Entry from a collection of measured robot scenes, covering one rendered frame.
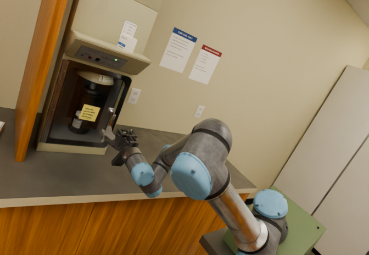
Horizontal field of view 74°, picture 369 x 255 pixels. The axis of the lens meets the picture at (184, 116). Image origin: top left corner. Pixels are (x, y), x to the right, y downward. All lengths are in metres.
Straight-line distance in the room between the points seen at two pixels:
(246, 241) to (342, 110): 2.85
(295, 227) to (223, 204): 0.53
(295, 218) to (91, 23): 1.16
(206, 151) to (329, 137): 3.00
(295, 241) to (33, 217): 1.03
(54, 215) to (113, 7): 0.88
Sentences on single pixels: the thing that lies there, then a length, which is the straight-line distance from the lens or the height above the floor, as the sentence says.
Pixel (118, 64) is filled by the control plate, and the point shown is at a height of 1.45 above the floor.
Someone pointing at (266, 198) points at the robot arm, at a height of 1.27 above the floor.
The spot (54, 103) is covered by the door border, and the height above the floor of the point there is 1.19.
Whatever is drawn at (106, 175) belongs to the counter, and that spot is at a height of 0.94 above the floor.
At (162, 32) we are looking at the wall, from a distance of 1.72.
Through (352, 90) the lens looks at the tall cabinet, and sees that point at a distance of 3.57.
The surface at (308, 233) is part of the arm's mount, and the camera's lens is 1.20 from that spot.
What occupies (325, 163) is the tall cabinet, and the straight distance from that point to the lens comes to 3.54.
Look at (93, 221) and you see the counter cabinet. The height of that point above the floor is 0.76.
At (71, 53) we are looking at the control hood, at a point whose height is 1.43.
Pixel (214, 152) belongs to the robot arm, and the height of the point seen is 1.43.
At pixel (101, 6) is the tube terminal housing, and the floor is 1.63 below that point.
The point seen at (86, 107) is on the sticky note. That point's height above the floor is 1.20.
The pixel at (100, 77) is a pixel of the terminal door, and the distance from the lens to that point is 1.17.
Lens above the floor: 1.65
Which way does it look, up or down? 16 degrees down
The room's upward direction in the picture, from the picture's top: 25 degrees clockwise
